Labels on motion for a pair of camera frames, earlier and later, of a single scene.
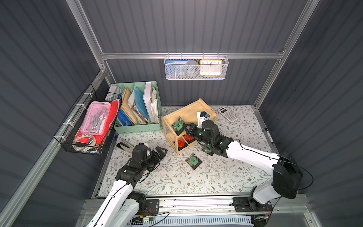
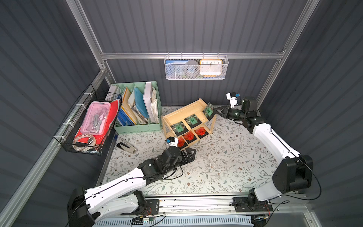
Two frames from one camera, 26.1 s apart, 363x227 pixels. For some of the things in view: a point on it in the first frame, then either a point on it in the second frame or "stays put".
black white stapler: (125, 146) stays put
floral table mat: (193, 173) stays put
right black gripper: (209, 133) → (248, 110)
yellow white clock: (211, 66) stays put
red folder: (114, 108) stays put
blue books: (124, 118) stays put
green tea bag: (207, 149) → (209, 109)
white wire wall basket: (196, 67) stays put
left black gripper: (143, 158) → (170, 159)
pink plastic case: (96, 118) stays put
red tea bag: (181, 144) stays put
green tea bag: (193, 161) → (193, 120)
